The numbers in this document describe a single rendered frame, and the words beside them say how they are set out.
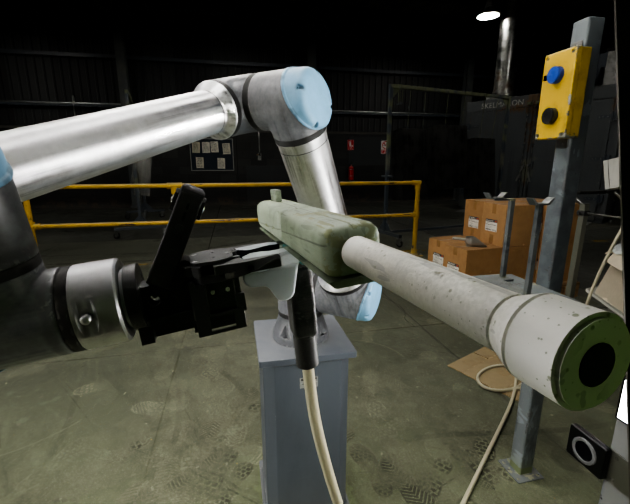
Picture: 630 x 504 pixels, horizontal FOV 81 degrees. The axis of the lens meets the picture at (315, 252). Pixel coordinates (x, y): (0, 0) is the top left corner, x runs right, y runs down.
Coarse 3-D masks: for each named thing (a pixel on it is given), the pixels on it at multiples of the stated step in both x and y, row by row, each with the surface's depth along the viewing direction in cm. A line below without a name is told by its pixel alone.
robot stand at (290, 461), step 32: (288, 352) 116; (320, 352) 116; (352, 352) 116; (288, 384) 115; (320, 384) 118; (288, 416) 118; (320, 416) 121; (288, 448) 121; (288, 480) 124; (320, 480) 126
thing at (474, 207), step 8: (472, 200) 360; (480, 200) 357; (488, 200) 358; (472, 208) 361; (480, 208) 349; (464, 216) 373; (472, 216) 361; (480, 216) 350; (464, 224) 374; (472, 224) 362; (480, 224) 351; (464, 232) 375; (472, 232) 363; (480, 232) 351
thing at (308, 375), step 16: (608, 256) 200; (592, 288) 205; (304, 384) 50; (480, 384) 206; (512, 400) 192; (320, 432) 52; (496, 432) 170; (320, 448) 53; (480, 464) 152; (336, 496) 58; (464, 496) 137
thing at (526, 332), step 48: (288, 240) 37; (336, 240) 27; (336, 288) 27; (432, 288) 17; (480, 288) 15; (480, 336) 14; (528, 336) 12; (576, 336) 10; (624, 336) 11; (528, 384) 12; (576, 384) 11
